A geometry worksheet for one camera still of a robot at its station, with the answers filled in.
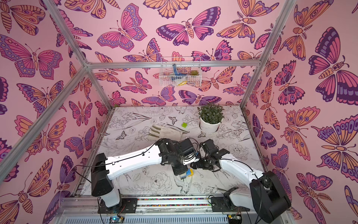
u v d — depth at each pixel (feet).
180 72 3.11
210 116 2.96
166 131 3.41
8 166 1.64
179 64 3.03
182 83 2.82
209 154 2.18
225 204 2.37
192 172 2.67
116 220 2.32
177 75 3.06
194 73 3.02
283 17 2.36
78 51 2.80
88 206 2.46
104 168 1.57
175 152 1.66
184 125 3.57
